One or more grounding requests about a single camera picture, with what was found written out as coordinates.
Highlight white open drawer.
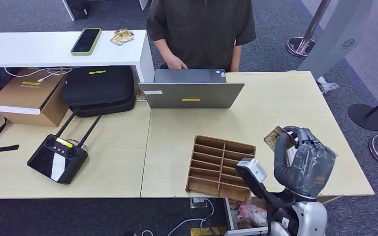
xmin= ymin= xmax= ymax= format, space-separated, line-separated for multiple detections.
xmin=223 ymin=197 xmax=270 ymax=236

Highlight white floor cable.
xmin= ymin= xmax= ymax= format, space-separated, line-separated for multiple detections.
xmin=141 ymin=198 xmax=215 ymax=236

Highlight brown cardboard box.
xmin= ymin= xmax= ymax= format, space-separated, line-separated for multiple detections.
xmin=0 ymin=68 xmax=69 ymax=128

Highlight silver floor socket box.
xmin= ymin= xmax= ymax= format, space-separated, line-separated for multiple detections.
xmin=189 ymin=197 xmax=208 ymax=209

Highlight white charging cable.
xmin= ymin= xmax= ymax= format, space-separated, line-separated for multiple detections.
xmin=4 ymin=66 xmax=73 ymax=84

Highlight person's right hand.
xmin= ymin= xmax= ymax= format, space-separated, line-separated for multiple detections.
xmin=166 ymin=55 xmax=189 ymax=70

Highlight grey laptop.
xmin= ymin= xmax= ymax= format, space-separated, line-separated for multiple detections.
xmin=138 ymin=68 xmax=246 ymax=109

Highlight white counter shelf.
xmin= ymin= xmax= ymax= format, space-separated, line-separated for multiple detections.
xmin=0 ymin=29 xmax=155 ymax=84

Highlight black zip carrying case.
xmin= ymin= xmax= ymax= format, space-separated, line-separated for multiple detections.
xmin=62 ymin=65 xmax=136 ymax=118

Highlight orange hotel card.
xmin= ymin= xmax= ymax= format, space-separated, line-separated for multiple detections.
xmin=110 ymin=31 xmax=135 ymax=46
xmin=263 ymin=126 xmax=297 ymax=153
xmin=113 ymin=28 xmax=134 ymax=38

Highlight black-based stanchion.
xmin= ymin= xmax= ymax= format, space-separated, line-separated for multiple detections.
xmin=348 ymin=89 xmax=378 ymax=132

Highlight green-cased smartphone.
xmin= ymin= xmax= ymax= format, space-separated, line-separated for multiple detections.
xmin=70 ymin=28 xmax=102 ymax=56

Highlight black box under table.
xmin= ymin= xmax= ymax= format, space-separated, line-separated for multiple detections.
xmin=67 ymin=0 xmax=91 ymax=21

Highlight wooden card organiser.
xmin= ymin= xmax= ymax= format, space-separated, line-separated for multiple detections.
xmin=185 ymin=135 xmax=257 ymax=202

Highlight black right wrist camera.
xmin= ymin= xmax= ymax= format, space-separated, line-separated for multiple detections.
xmin=235 ymin=157 xmax=296 ymax=209

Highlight clear plastic wrapper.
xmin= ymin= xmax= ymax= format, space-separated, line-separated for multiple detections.
xmin=316 ymin=76 xmax=340 ymax=95

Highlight person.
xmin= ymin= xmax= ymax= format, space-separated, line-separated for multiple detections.
xmin=146 ymin=0 xmax=257 ymax=72

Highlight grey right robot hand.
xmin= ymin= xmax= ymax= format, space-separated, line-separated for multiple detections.
xmin=273 ymin=125 xmax=337 ymax=200

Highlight pink plastic bag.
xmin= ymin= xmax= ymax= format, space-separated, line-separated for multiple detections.
xmin=239 ymin=202 xmax=269 ymax=228

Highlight white table frame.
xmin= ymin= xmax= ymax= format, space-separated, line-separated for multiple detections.
xmin=62 ymin=0 xmax=150 ymax=22

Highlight small wire bundle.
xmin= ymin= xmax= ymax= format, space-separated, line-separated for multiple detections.
xmin=66 ymin=139 xmax=88 ymax=151

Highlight chrome stanchion post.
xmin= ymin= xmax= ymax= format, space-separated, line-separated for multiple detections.
xmin=286 ymin=0 xmax=332 ymax=59

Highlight gold floor tape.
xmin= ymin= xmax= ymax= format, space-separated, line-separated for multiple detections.
xmin=190 ymin=227 xmax=228 ymax=236

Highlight grey sign panel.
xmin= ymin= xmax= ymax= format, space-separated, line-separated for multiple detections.
xmin=297 ymin=0 xmax=374 ymax=81

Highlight black remote controller with antennas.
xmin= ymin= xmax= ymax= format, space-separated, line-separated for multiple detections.
xmin=27 ymin=106 xmax=102 ymax=185

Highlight black bag strap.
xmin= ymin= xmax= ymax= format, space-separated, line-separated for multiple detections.
xmin=0 ymin=83 xmax=20 ymax=153

